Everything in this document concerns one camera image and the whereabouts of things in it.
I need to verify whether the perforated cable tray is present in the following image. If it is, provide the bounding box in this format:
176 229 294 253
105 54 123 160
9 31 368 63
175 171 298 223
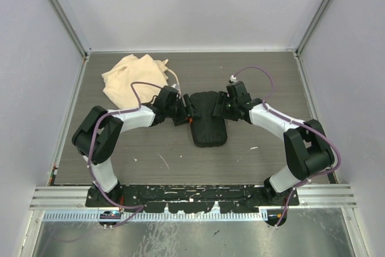
42 210 268 222

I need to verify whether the beige cloth bag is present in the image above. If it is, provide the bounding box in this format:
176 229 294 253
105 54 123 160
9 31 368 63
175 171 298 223
102 54 180 110

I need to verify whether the aluminium front rail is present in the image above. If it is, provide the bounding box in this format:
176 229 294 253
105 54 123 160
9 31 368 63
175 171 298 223
29 184 357 212

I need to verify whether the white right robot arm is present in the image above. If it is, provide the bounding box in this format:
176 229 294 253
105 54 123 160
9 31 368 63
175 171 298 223
213 81 334 205

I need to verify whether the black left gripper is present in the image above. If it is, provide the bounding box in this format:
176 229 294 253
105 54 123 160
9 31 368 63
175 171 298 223
165 95 200 126

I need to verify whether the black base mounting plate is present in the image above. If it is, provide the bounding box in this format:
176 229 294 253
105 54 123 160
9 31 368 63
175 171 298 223
85 184 300 214

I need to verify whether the black plastic tool case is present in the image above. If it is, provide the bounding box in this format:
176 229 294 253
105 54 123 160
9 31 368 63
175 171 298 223
189 91 227 147

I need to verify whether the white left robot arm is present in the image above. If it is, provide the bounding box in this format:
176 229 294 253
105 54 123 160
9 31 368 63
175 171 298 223
72 85 196 206

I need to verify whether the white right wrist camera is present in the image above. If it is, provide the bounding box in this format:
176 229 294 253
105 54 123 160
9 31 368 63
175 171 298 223
229 75 238 84

